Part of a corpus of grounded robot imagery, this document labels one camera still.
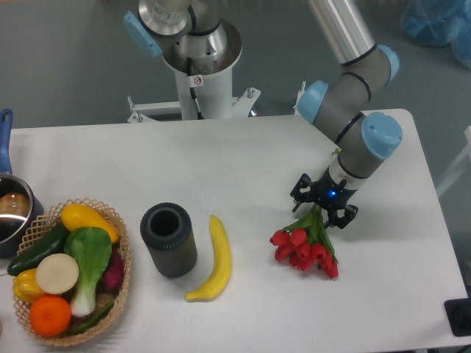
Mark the purple sweet potato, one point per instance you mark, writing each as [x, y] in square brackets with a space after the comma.
[114, 274]

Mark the woven wicker basket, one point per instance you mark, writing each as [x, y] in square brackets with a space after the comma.
[40, 226]

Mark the green bok choy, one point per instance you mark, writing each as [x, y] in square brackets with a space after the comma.
[91, 249]

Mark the orange fruit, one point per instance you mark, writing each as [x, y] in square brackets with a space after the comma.
[49, 315]

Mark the green chili pepper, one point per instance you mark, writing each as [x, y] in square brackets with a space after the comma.
[93, 320]

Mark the yellow bell pepper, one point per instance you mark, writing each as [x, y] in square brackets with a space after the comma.
[26, 287]

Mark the white frame at right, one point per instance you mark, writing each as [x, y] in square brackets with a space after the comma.
[456, 168]

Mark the yellow squash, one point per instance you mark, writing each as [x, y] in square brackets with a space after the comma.
[75, 216]

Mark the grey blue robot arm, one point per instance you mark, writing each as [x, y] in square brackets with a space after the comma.
[364, 140]

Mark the blue pot with handle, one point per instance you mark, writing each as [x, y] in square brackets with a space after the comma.
[19, 205]

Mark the black device at edge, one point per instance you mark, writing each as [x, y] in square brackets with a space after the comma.
[458, 315]

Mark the red tulip bouquet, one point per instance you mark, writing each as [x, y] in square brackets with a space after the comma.
[305, 243]

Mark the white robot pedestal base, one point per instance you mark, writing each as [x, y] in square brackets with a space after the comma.
[203, 72]

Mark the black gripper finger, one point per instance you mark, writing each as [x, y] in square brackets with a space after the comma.
[302, 192]
[340, 217]

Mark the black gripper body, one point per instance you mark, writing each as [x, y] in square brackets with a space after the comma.
[331, 193]

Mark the yellow banana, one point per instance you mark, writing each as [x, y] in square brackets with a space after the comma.
[215, 284]

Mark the blue plastic bag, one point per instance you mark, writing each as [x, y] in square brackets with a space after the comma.
[439, 24]

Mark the dark grey ribbed vase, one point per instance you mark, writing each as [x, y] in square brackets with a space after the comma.
[166, 230]

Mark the dark green cucumber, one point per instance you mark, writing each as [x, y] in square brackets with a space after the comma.
[51, 243]

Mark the white round radish slice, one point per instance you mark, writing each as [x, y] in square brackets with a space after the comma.
[57, 273]

